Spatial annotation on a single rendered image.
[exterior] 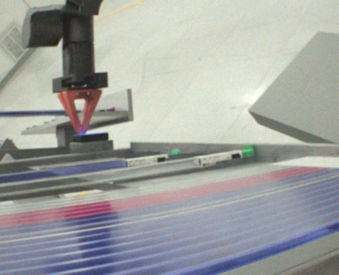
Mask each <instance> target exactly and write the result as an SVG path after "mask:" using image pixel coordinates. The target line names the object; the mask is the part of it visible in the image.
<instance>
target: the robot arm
mask: <svg viewBox="0 0 339 275"><path fill-rule="evenodd" d="M103 1H104V0H65V5H63V4H61V5H50V6H43V7H33V8H29V9H28V10H27V11H26V17H25V19H24V23H23V24H22V43H23V47H24V48H37V47H41V48H47V47H57V46H58V45H59V43H60V41H61V40H62V71H63V72H62V77H58V78H55V79H53V80H52V93H53V94H55V93H57V95H58V98H59V100H60V103H61V104H62V106H63V108H64V110H65V111H66V113H67V114H68V117H69V118H70V121H71V123H72V125H73V127H74V129H75V131H76V133H77V135H81V134H86V133H87V130H88V127H89V124H90V121H91V118H92V116H93V114H94V111H95V109H96V106H97V105H98V102H99V100H100V98H101V95H102V89H101V88H109V84H108V72H97V73H95V71H96V70H95V64H94V61H95V54H94V16H98V15H99V10H100V7H101V3H102V2H103ZM85 85H86V86H85ZM72 86H73V87H72ZM96 89H100V90H96ZM78 99H84V100H85V104H84V109H83V118H82V121H81V124H80V120H79V117H78V114H77V110H76V107H75V103H74V102H75V100H78Z"/></svg>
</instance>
